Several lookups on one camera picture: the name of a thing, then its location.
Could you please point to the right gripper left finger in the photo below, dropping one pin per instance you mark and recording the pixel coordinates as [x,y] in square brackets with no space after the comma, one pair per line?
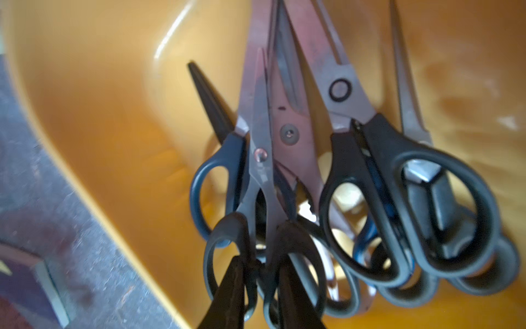
[228,306]

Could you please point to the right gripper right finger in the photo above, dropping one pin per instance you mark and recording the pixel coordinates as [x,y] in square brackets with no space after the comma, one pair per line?
[295,308]

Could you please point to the small black scissors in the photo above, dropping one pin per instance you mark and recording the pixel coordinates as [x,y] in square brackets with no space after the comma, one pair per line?
[260,231]

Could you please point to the yellow plastic storage tray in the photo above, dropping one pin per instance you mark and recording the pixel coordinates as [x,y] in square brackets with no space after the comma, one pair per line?
[105,86]

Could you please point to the dark blue notebook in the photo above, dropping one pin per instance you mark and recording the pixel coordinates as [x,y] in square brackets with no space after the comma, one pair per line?
[26,282]

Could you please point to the blue handled scissors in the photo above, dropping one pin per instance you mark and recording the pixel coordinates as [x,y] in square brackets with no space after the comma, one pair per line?
[230,156]

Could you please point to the dark grey handled scissors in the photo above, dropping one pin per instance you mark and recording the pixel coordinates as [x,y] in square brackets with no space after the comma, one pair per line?
[449,216]

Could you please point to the large black handled scissors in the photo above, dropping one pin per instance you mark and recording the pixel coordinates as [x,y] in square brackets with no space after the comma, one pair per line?
[370,153]

